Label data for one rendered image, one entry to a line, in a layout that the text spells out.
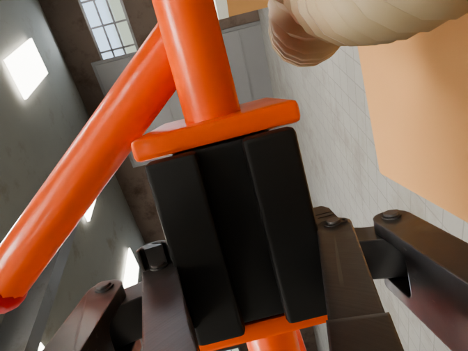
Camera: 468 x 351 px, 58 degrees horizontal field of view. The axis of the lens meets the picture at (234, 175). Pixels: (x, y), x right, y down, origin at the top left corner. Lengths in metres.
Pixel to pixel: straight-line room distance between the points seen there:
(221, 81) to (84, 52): 9.08
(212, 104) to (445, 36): 0.15
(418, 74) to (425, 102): 0.02
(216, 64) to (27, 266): 0.12
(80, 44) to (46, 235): 9.02
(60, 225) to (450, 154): 0.22
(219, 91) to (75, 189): 0.07
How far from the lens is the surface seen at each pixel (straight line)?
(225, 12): 2.18
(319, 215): 0.18
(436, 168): 0.30
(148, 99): 0.18
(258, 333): 0.17
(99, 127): 0.18
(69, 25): 9.15
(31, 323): 5.15
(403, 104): 0.32
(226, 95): 0.16
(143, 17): 8.90
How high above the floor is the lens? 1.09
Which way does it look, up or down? 1 degrees up
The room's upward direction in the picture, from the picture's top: 104 degrees counter-clockwise
